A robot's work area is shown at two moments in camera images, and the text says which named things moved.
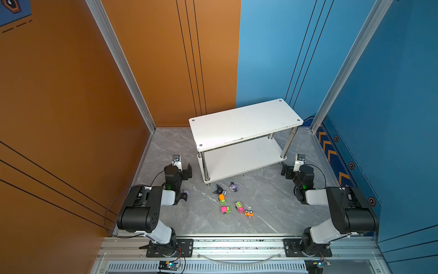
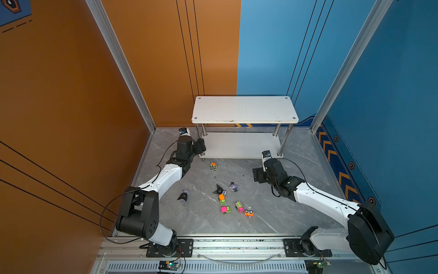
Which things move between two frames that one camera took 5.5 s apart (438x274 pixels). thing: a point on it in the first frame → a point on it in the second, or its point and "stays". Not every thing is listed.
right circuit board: (315, 266) stays
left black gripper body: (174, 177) → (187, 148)
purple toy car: (233, 186) stays
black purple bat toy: (219, 190) stays
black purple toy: (184, 195) stays
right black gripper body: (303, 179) → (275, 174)
